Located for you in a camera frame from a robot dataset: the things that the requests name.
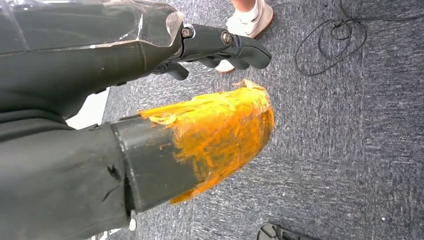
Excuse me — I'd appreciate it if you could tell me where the person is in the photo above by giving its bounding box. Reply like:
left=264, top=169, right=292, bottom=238
left=215, top=0, right=274, bottom=74

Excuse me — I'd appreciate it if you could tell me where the white furniture panel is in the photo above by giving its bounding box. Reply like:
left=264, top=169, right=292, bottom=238
left=65, top=87, right=111, bottom=131

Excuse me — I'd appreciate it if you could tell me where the dark left robot arm sleeve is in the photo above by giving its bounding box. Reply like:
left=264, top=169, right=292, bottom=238
left=0, top=110, right=132, bottom=240

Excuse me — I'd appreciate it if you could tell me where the white sneaker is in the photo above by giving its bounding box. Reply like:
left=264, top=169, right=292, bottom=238
left=215, top=0, right=274, bottom=74

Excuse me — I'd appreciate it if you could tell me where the black flat floor object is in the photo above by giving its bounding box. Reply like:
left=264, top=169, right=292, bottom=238
left=256, top=222, right=319, bottom=240

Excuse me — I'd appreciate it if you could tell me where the black floor cable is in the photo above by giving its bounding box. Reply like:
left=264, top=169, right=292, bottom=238
left=294, top=0, right=424, bottom=77

